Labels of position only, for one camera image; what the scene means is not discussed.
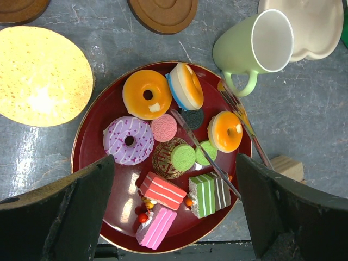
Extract orange glazed donut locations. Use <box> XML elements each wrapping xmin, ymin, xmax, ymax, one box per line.
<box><xmin>122</xmin><ymin>70</ymin><xmax>172</xmax><ymax>120</ymax></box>
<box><xmin>207</xmin><ymin>111</ymin><xmax>243</xmax><ymax>153</ymax></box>

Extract green layered cake slice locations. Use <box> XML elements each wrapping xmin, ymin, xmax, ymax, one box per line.
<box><xmin>188</xmin><ymin>173</ymin><xmax>216</xmax><ymax>219</ymax></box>

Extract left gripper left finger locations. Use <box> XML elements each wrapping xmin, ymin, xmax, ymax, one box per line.
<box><xmin>1</xmin><ymin>156</ymin><xmax>115</xmax><ymax>260</ymax></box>

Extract brown wooden coaster near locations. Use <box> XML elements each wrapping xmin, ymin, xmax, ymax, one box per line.
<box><xmin>128</xmin><ymin>0</ymin><xmax>198</xmax><ymax>35</ymax></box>

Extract pink layered cake slice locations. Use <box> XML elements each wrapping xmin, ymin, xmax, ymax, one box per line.
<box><xmin>136</xmin><ymin>204</ymin><xmax>177</xmax><ymax>250</ymax></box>

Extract cream three-tier dessert stand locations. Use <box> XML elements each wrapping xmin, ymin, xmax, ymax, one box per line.
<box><xmin>258</xmin><ymin>0</ymin><xmax>344</xmax><ymax>62</ymax></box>

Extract brown layered cake slice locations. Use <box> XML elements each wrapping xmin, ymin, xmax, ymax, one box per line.
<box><xmin>208</xmin><ymin>172</ymin><xmax>231</xmax><ymax>211</ymax></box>

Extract purple sprinkled donut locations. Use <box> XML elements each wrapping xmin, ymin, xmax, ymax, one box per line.
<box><xmin>103</xmin><ymin>116</ymin><xmax>154</xmax><ymax>166</ymax></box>

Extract brown wooden coaster far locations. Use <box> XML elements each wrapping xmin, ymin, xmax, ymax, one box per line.
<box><xmin>0</xmin><ymin>0</ymin><xmax>50</xmax><ymax>25</ymax></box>

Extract green plastic vegetable crate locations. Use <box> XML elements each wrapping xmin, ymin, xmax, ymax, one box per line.
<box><xmin>341</xmin><ymin>17</ymin><xmax>348</xmax><ymax>48</ymax></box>

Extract blue white orange donut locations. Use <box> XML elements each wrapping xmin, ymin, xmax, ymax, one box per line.
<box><xmin>166</xmin><ymin>63</ymin><xmax>204</xmax><ymax>111</ymax></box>

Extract metal serving tongs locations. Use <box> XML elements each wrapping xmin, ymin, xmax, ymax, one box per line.
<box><xmin>170</xmin><ymin>79</ymin><xmax>274</xmax><ymax>200</ymax></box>

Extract brown wooden coaster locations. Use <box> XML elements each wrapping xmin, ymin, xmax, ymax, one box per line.
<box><xmin>0</xmin><ymin>0</ymin><xmax>50</xmax><ymax>25</ymax></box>
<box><xmin>128</xmin><ymin>0</ymin><xmax>198</xmax><ymax>35</ymax></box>

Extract red layered cake slice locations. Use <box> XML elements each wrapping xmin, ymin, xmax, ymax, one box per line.
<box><xmin>139</xmin><ymin>172</ymin><xmax>187</xmax><ymax>210</ymax></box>

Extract green sandwich cookie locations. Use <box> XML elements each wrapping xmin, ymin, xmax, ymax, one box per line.
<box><xmin>170</xmin><ymin>144</ymin><xmax>196</xmax><ymax>171</ymax></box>
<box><xmin>195</xmin><ymin>140</ymin><xmax>218</xmax><ymax>166</ymax></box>

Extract dark red round tray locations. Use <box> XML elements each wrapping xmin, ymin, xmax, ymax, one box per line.
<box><xmin>71</xmin><ymin>61</ymin><xmax>252</xmax><ymax>254</ymax></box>

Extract pink sandwich cookie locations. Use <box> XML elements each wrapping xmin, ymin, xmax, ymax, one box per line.
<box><xmin>150</xmin><ymin>114</ymin><xmax>177</xmax><ymax>142</ymax></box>

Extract black sandwich cookie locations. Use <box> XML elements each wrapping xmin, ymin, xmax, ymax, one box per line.
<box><xmin>180</xmin><ymin>108</ymin><xmax>204</xmax><ymax>131</ymax></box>

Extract green sandwich cookie right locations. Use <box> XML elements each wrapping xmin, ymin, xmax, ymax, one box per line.
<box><xmin>195</xmin><ymin>140</ymin><xmax>218</xmax><ymax>166</ymax></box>

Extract green sandwich cookie left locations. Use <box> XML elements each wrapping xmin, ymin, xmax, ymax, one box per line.
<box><xmin>170</xmin><ymin>144</ymin><xmax>196</xmax><ymax>171</ymax></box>

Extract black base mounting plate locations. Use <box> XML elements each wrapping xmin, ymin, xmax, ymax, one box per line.
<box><xmin>94</xmin><ymin>240</ymin><xmax>256</xmax><ymax>261</ymax></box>

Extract wooden block with label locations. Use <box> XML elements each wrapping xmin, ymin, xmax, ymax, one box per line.
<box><xmin>270</xmin><ymin>155</ymin><xmax>304</xmax><ymax>182</ymax></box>

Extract light green mug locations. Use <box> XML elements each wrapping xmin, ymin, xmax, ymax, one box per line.
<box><xmin>213</xmin><ymin>9</ymin><xmax>294</xmax><ymax>97</ymax></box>

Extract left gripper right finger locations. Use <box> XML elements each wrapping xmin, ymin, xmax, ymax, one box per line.
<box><xmin>236</xmin><ymin>154</ymin><xmax>347</xmax><ymax>260</ymax></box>

